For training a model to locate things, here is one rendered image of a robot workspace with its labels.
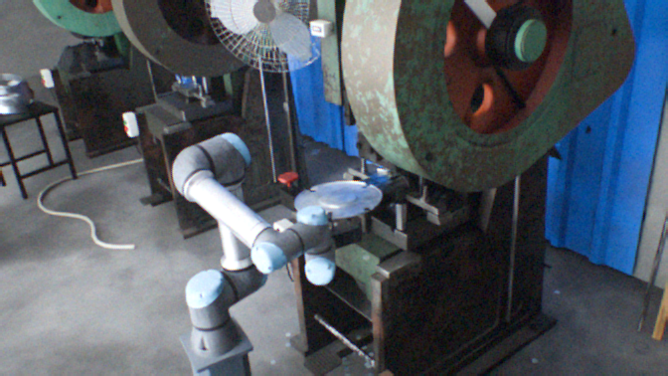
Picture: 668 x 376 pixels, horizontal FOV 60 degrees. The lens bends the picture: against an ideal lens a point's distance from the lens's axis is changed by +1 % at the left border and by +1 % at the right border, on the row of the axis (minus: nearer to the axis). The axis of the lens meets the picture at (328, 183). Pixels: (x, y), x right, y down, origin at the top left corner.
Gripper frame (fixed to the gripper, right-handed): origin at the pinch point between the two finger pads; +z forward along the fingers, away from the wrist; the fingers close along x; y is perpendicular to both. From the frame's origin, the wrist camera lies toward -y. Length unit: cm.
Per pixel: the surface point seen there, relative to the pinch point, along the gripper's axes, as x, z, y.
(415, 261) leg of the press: 16.7, -0.7, -25.2
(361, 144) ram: -15.6, 22.0, -10.4
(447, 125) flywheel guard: -34, -25, -31
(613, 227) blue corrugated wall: 50, 83, -124
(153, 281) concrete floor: 73, 93, 99
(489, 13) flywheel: -59, -15, -43
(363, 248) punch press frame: 15.2, 6.8, -9.2
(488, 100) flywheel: -34, -2, -46
